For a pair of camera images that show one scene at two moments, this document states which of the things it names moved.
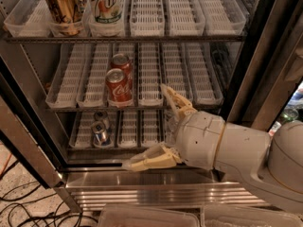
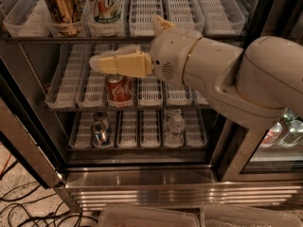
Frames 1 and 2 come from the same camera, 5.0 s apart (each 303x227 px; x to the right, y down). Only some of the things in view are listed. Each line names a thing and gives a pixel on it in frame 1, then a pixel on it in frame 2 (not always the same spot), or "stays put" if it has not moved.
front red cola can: x=119 y=90 stays put
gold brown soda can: x=66 y=4 stays put
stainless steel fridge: x=81 y=75 stays put
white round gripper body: x=199 y=138 → x=170 y=55
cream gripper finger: x=180 y=105 → x=165 y=25
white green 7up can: x=106 y=5 stays put
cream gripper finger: x=162 y=156 → x=128 y=61
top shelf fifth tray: x=183 y=14 stays put
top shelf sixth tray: x=221 y=10 stays put
